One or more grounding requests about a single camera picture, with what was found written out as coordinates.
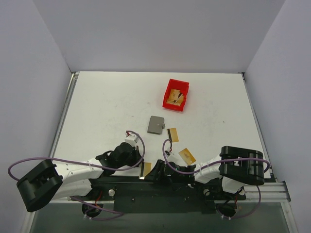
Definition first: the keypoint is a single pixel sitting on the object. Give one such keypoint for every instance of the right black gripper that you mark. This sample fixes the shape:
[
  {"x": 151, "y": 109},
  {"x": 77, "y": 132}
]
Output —
[{"x": 159, "y": 170}]

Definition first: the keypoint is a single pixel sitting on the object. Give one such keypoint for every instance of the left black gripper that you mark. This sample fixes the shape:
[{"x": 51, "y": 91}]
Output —
[{"x": 135, "y": 154}]

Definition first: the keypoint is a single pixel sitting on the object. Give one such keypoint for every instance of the gold card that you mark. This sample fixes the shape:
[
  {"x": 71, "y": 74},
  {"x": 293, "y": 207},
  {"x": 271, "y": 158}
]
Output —
[
  {"x": 145, "y": 169},
  {"x": 187, "y": 157},
  {"x": 173, "y": 135}
]

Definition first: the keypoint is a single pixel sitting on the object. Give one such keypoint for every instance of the grey card holder wallet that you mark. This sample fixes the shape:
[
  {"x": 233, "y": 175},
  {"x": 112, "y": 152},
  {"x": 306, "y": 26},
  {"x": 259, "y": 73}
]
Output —
[{"x": 156, "y": 125}]

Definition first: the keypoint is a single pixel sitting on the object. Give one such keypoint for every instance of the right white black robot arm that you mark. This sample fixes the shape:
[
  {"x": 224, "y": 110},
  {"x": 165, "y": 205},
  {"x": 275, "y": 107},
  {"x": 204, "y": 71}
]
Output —
[{"x": 232, "y": 169}]

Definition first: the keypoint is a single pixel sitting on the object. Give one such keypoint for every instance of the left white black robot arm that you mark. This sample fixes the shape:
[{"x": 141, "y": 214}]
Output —
[{"x": 59, "y": 178}]

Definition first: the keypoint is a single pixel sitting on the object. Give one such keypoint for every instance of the gold cards in bin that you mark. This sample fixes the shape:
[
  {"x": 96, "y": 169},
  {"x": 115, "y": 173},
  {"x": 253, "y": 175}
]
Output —
[{"x": 175, "y": 97}]

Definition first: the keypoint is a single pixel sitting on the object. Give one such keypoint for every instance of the red plastic bin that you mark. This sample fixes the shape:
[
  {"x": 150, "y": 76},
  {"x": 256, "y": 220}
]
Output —
[{"x": 179, "y": 85}]

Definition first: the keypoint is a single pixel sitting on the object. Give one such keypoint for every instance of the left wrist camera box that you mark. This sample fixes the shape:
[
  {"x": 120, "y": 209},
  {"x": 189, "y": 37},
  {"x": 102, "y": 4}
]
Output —
[{"x": 132, "y": 139}]

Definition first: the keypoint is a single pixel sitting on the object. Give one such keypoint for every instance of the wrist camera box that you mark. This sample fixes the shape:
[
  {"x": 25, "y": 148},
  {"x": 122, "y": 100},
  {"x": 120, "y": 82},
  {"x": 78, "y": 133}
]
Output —
[
  {"x": 132, "y": 139},
  {"x": 168, "y": 152}
]

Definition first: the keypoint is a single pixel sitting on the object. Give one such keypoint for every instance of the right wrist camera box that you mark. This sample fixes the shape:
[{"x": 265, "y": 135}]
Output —
[{"x": 168, "y": 152}]

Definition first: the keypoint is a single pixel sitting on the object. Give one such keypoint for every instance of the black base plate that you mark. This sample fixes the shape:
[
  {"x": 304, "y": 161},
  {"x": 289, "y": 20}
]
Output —
[{"x": 132, "y": 195}]

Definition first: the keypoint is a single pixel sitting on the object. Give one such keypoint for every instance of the aluminium table frame rail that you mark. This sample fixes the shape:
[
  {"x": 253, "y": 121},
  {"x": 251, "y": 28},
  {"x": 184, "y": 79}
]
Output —
[{"x": 28, "y": 220}]

